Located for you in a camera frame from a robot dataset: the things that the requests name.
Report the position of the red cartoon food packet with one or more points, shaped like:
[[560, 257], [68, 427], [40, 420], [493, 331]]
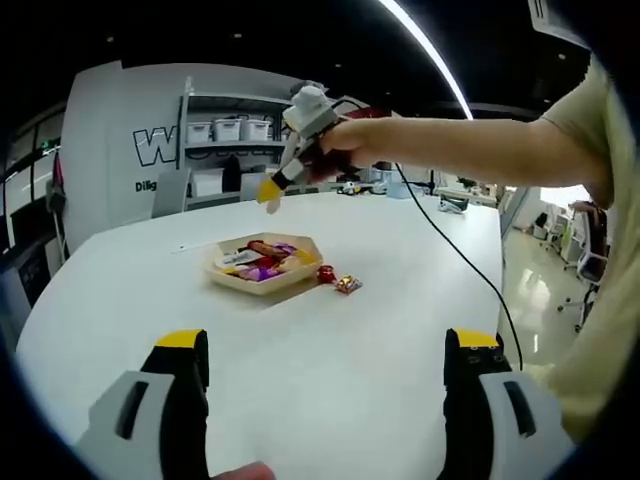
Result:
[[326, 274]]

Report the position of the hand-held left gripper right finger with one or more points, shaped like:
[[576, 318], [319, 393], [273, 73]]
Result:
[[500, 430]]

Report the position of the clothes stand with hanging clothes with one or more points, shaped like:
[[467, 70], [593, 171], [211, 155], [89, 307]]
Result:
[[56, 192]]

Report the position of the white lettered display panel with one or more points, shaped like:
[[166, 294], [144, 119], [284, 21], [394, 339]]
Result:
[[105, 150]]

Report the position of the light blue box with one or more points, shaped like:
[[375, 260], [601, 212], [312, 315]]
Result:
[[400, 190]]

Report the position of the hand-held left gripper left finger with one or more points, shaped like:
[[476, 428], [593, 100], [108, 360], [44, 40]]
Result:
[[150, 430]]

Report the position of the person's right hand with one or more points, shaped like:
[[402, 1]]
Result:
[[355, 145]]

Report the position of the white and dark device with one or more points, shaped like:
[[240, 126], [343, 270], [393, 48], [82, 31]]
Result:
[[452, 205]]

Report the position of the gold food candy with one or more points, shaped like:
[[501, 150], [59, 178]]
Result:
[[347, 285]]

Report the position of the person's left hand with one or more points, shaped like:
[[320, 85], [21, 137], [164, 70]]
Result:
[[250, 472]]

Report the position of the ceiling light strip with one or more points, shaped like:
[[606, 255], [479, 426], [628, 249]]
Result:
[[440, 56]]

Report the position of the grey metal storage shelf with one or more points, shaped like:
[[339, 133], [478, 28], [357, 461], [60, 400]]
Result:
[[230, 102]]

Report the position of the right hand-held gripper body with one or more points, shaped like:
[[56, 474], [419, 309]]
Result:
[[310, 120]]

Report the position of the cream hexagonal container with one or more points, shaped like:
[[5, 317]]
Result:
[[280, 284]]

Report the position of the grey counter with dark label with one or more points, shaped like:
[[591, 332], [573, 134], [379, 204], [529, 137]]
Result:
[[35, 275]]

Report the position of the green potted plant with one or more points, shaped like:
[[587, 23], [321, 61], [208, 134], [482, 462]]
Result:
[[464, 181]]

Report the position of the white office chair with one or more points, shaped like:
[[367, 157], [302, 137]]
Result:
[[592, 260]]

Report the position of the yellow and black gadget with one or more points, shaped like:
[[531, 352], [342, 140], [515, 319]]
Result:
[[350, 188]]

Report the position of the pile of food snacks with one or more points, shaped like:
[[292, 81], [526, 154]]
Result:
[[265, 260]]

